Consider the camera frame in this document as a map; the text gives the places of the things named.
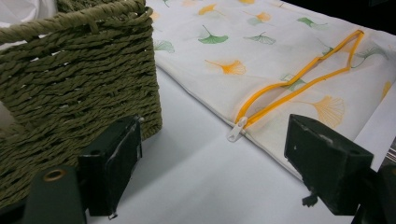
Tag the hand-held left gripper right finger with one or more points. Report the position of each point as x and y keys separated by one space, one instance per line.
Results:
x=323 y=161

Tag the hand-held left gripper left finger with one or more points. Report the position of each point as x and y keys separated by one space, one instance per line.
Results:
x=109 y=165

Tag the green woven basket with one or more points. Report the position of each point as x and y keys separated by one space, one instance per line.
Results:
x=77 y=81

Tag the white leaf-print mesh laundry bag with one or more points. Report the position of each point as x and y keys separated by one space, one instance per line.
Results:
x=264 y=59

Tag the white cloth garment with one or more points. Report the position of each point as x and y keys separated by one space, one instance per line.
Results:
x=28 y=9

